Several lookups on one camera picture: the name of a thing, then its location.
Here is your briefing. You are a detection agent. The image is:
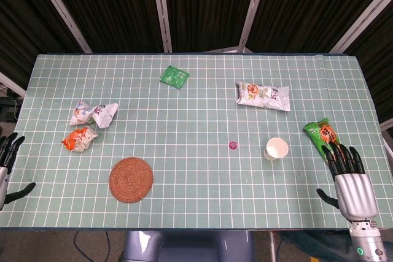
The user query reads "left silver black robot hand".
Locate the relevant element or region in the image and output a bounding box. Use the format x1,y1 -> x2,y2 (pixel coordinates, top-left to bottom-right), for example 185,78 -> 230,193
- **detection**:
0,132 -> 37,210

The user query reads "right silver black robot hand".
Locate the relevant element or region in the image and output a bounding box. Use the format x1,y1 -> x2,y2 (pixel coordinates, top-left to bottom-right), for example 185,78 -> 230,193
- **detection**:
316,142 -> 379,222

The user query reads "white paper cup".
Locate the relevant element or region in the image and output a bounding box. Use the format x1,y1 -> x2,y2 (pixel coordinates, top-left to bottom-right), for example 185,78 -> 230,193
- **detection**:
263,137 -> 289,162

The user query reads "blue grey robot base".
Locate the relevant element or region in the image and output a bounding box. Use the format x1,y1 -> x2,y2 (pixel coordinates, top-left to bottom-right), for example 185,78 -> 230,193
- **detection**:
118,229 -> 256,262

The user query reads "green grid table mat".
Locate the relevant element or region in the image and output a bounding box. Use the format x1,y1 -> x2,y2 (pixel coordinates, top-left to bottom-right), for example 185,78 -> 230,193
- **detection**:
0,53 -> 393,229

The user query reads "green peanut snack bag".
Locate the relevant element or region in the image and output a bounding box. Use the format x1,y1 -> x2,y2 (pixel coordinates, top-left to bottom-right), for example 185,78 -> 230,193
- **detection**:
304,117 -> 346,164

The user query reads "crumpled orange white snack bag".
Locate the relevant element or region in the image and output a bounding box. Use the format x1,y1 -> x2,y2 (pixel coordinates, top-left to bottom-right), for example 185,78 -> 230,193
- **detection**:
61,126 -> 99,153

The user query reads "crumpled white blue snack bag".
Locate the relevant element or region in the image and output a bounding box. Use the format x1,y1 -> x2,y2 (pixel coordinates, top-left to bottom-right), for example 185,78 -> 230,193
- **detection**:
69,99 -> 119,129

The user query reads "round woven brown coaster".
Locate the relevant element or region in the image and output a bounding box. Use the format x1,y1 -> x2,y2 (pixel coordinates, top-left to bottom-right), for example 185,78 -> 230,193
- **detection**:
109,157 -> 154,204

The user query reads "white long snack bag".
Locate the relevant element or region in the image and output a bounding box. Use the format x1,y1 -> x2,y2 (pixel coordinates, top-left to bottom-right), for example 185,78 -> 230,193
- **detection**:
235,80 -> 291,112

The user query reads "green square sachet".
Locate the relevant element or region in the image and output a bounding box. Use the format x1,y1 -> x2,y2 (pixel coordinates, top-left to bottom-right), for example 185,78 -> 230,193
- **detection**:
159,65 -> 190,90

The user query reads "white screen frame post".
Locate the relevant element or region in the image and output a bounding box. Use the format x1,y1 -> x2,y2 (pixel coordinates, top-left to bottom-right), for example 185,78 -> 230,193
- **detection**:
0,71 -> 27,98
329,0 -> 393,53
238,0 -> 271,53
29,0 -> 93,54
149,0 -> 173,53

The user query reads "blue floor cable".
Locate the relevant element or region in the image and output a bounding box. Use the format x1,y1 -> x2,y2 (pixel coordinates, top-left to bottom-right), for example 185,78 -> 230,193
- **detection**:
73,230 -> 93,262

